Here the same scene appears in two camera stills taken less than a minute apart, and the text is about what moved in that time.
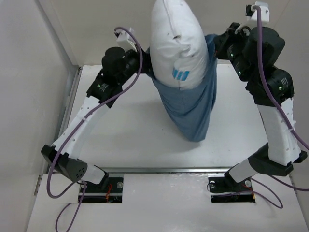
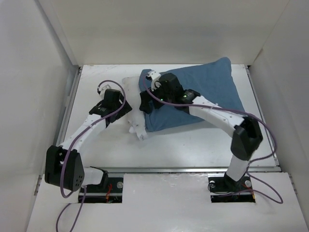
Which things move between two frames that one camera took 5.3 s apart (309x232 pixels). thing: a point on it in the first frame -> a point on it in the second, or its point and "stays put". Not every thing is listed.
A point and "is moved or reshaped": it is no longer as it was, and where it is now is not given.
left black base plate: [109, 191] stays put
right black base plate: [223, 191] stays put
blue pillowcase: [189, 108] is moved or reshaped
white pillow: [178, 48] -> [135, 115]
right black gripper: [224, 39] -> [145, 105]
